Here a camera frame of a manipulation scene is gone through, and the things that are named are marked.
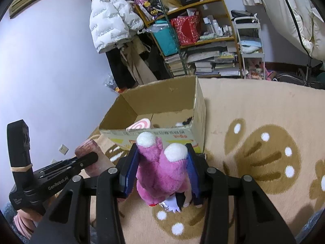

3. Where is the open cardboard box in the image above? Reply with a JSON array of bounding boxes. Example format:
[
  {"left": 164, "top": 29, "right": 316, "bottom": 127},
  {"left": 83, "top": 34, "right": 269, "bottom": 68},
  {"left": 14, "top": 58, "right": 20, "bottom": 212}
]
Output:
[{"left": 99, "top": 75, "right": 206, "bottom": 153}]

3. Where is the left hand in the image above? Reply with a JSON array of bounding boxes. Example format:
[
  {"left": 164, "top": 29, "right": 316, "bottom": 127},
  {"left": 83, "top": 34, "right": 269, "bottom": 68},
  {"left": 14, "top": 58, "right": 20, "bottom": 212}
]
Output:
[{"left": 14, "top": 208, "right": 43, "bottom": 240}]

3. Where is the pink rabbit plush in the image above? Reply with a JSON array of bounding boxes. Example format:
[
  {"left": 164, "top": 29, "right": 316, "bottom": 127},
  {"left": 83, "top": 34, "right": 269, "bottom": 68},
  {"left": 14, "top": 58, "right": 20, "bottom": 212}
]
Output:
[{"left": 136, "top": 132, "right": 192, "bottom": 206}]

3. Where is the red patterned gift bag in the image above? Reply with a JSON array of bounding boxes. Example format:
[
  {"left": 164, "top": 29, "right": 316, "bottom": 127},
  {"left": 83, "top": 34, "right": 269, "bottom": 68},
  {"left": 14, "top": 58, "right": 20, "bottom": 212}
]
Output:
[{"left": 171, "top": 15, "right": 201, "bottom": 46}]

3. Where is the pink towel roll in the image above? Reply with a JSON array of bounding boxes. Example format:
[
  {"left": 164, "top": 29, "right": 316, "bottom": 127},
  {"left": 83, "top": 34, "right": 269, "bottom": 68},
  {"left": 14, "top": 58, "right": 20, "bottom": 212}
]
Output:
[{"left": 74, "top": 139, "right": 120, "bottom": 180}]

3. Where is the pink swirl cushion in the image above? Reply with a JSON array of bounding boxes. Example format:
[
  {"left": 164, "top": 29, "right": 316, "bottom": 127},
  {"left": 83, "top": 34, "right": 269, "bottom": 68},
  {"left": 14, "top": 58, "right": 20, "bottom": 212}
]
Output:
[{"left": 126, "top": 118, "right": 151, "bottom": 131}]

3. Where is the teal bag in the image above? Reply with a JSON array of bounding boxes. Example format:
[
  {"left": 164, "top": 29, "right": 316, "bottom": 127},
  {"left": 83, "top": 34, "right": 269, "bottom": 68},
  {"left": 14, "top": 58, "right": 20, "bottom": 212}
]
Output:
[{"left": 153, "top": 20, "right": 178, "bottom": 57}]

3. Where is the plastic bag with toys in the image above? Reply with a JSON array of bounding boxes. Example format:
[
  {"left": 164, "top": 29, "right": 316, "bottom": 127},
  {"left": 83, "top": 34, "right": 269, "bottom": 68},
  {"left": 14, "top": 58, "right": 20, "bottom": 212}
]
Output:
[{"left": 104, "top": 74, "right": 127, "bottom": 94}]

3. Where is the wooden bookshelf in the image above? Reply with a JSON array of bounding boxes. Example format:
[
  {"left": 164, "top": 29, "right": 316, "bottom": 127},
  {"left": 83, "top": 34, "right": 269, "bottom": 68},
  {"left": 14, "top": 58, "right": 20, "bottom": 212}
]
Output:
[{"left": 134, "top": 0, "right": 242, "bottom": 77}]

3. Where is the white rolling cart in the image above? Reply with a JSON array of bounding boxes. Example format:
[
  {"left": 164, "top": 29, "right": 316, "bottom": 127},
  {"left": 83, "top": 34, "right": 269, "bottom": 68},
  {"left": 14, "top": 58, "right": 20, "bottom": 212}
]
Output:
[{"left": 234, "top": 15, "right": 266, "bottom": 80}]

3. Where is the stack of books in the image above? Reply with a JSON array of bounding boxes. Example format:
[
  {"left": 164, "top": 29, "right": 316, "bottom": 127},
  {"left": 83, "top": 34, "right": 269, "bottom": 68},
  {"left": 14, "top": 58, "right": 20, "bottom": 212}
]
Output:
[{"left": 165, "top": 52, "right": 187, "bottom": 77}]

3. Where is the white puffer jacket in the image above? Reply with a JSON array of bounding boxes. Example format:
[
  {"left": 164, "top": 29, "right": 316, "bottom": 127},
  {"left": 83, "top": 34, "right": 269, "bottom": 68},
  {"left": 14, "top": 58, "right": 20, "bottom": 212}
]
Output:
[{"left": 89, "top": 0, "right": 144, "bottom": 54}]

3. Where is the beige patterned rug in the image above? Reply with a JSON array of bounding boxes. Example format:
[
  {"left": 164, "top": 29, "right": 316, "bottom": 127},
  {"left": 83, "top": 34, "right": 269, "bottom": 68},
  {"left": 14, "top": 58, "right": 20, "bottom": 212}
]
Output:
[{"left": 90, "top": 78, "right": 324, "bottom": 236}]

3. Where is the purple haired doll plush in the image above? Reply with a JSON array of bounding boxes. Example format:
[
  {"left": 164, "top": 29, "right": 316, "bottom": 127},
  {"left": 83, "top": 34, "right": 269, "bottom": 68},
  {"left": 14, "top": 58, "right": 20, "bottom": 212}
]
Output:
[{"left": 150, "top": 189, "right": 192, "bottom": 213}]

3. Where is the wall socket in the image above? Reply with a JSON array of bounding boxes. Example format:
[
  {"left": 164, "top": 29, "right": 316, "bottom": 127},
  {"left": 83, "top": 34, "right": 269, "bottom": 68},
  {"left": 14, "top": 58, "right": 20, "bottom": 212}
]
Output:
[{"left": 58, "top": 144, "right": 69, "bottom": 155}]

